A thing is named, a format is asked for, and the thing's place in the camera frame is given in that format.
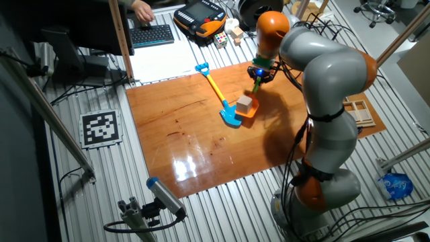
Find aluminium camera mount profile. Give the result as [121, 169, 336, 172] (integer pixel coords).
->
[117, 196, 159, 242]

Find wooden frame post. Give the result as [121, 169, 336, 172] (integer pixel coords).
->
[107, 0, 136, 85]

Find blue plastic bag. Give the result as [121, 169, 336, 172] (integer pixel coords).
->
[376, 173, 415, 201]

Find brown cardboard box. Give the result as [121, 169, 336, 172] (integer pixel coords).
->
[396, 33, 430, 109]

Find white paper sheets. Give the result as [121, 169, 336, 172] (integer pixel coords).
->
[128, 40, 202, 85]

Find black computer keyboard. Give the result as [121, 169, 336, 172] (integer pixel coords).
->
[129, 24, 175, 49]

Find silver camera blue cap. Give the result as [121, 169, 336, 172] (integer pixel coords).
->
[146, 177, 187, 218]

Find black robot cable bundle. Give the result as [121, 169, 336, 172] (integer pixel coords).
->
[275, 19, 340, 242]

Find orange toy shovel green handle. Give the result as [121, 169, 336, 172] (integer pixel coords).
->
[234, 76, 262, 119]

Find aluminium profile bar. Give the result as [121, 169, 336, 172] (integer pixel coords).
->
[376, 136, 430, 173]

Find black white fiducial marker board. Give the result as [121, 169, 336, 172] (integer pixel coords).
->
[79, 109, 124, 150]

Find upright aluminium post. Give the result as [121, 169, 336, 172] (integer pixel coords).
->
[295, 0, 312, 19]

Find dark computer monitor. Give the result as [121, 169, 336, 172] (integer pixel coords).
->
[32, 0, 135, 87]

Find black orange teach pendant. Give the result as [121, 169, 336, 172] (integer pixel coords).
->
[173, 0, 228, 46]

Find office chair base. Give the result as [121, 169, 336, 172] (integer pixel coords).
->
[353, 0, 398, 29]

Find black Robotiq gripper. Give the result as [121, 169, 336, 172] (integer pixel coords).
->
[247, 65, 277, 85]

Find black camera cable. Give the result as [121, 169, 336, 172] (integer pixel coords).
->
[103, 214, 184, 234]

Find slanted aluminium frame bar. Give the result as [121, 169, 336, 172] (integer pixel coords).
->
[0, 46, 97, 184]

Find slanted wooden beam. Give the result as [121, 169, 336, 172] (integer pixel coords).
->
[376, 3, 430, 67]

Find colourful Rubik's cube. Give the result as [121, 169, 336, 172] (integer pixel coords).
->
[214, 32, 229, 50]

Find white rounded object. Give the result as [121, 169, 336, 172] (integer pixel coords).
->
[224, 17, 241, 34]

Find person's bare hand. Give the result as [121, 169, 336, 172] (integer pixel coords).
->
[130, 0, 156, 24]

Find large brown wooden board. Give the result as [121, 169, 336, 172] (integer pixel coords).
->
[126, 60, 388, 200]

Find blue toy shovel yellow handle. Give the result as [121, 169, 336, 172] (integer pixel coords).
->
[194, 62, 243, 128]

